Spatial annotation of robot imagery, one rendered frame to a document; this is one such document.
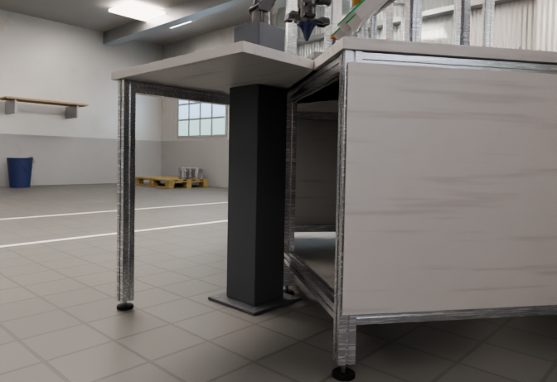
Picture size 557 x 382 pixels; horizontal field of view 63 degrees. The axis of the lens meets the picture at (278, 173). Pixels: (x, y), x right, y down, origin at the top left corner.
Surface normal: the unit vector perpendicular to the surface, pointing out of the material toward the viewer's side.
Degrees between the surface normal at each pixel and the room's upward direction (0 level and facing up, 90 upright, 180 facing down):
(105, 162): 90
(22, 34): 90
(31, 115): 90
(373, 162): 90
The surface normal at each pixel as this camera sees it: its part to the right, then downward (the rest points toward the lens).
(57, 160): 0.73, 0.04
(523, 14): -0.68, 0.01
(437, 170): 0.18, 0.04
